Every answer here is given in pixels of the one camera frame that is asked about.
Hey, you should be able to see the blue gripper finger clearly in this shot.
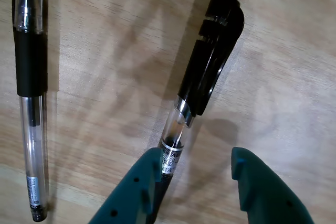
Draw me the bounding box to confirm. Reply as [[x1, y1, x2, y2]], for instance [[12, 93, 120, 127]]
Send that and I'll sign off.
[[230, 146, 316, 224], [88, 147, 163, 224]]

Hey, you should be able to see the clear capped black-grip pen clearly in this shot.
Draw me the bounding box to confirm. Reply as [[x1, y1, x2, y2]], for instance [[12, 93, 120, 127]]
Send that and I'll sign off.
[[12, 0, 50, 222]]

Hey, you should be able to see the black gel retractable pen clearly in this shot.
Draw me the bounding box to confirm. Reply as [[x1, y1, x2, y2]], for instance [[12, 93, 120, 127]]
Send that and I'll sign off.
[[149, 0, 245, 224]]

